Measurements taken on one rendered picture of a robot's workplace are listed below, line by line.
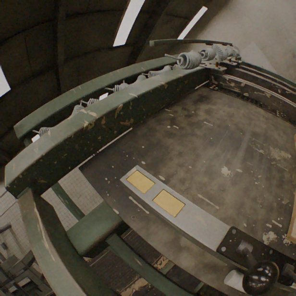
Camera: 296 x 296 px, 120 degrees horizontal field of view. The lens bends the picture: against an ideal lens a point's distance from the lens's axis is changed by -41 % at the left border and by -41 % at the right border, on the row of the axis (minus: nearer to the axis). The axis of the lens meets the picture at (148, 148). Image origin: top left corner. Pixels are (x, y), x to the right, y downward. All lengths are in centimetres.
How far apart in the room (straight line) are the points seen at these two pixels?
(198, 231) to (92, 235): 22
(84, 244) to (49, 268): 11
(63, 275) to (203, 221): 25
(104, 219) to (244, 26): 569
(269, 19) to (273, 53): 119
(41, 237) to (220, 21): 596
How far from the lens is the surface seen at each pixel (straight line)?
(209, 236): 25
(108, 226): 34
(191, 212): 25
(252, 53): 415
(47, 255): 30
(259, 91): 81
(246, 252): 23
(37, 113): 86
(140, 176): 29
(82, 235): 36
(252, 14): 571
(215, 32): 584
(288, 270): 31
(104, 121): 39
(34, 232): 34
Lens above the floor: 166
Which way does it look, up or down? 1 degrees down
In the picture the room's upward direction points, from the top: 39 degrees counter-clockwise
